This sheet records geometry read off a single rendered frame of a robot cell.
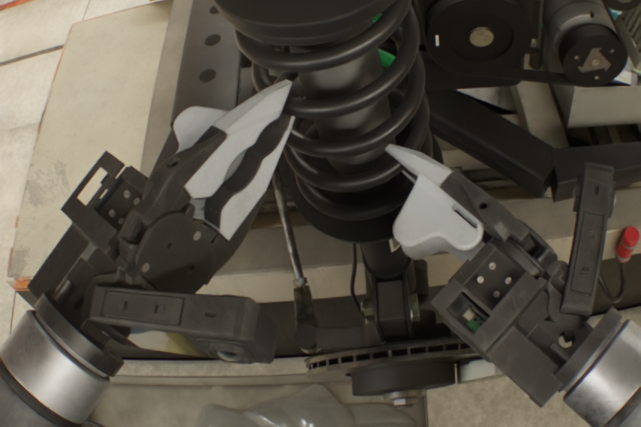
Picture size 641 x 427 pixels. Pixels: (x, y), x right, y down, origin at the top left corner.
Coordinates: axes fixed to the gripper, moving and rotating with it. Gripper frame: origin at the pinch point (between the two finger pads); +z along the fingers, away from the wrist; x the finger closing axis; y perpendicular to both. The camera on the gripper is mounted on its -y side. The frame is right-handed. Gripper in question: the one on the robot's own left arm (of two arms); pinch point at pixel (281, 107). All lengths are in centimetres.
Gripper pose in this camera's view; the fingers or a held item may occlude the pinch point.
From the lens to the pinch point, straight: 44.7
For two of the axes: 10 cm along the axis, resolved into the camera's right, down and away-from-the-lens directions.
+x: 2.8, 5.1, 8.1
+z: 6.0, -7.5, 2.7
